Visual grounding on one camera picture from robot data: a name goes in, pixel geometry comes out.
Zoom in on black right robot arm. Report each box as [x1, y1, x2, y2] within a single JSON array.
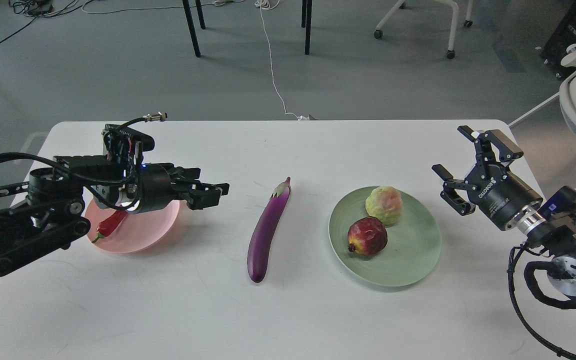
[[432, 125, 576, 360]]

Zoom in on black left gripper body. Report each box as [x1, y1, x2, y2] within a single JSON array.
[[127, 162, 181, 215]]

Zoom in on black table legs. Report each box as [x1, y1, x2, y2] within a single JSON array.
[[182, 0, 314, 58]]

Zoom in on green yellow fruit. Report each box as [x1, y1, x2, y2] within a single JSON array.
[[365, 186, 403, 226]]

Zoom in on white cable on floor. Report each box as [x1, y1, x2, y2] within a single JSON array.
[[255, 0, 314, 122]]

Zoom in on red pomegranate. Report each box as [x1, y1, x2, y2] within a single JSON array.
[[346, 216, 388, 256]]

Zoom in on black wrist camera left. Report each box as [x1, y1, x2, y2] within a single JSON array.
[[102, 123, 155, 172]]

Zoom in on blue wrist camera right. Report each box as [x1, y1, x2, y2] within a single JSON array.
[[537, 186, 576, 219]]

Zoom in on white office chair base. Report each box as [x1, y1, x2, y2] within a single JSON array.
[[373, 0, 476, 60]]

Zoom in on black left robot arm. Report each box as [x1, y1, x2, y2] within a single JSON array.
[[0, 152, 230, 277]]

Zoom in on purple eggplant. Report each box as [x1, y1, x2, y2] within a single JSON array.
[[246, 177, 291, 283]]

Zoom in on pink plate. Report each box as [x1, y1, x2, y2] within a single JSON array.
[[93, 200, 181, 254]]

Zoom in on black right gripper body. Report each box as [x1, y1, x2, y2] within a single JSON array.
[[466, 169, 543, 231]]

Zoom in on green plate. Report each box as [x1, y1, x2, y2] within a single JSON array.
[[328, 186, 442, 288]]

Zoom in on black cabinet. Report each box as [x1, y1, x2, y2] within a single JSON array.
[[540, 0, 576, 81]]

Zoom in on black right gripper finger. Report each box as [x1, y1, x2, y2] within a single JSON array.
[[457, 125, 524, 180], [431, 164, 478, 216]]

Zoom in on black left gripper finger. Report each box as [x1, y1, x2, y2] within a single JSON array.
[[180, 181, 230, 210], [160, 162, 201, 183]]

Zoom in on black cables on floor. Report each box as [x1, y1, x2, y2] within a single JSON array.
[[0, 0, 94, 58]]

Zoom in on red chili pepper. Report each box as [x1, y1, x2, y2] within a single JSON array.
[[91, 210, 128, 244]]

